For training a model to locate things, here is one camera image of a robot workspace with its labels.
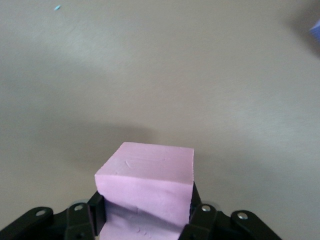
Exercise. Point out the tiny pale foam crumb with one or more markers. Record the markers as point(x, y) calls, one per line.
point(57, 7)

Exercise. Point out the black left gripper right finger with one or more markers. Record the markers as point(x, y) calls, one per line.
point(205, 222)

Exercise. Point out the pink foam cube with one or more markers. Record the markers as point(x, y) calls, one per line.
point(150, 175)

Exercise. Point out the purple foam cube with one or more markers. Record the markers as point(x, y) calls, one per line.
point(315, 31)

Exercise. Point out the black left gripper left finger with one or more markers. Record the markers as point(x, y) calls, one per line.
point(80, 220)

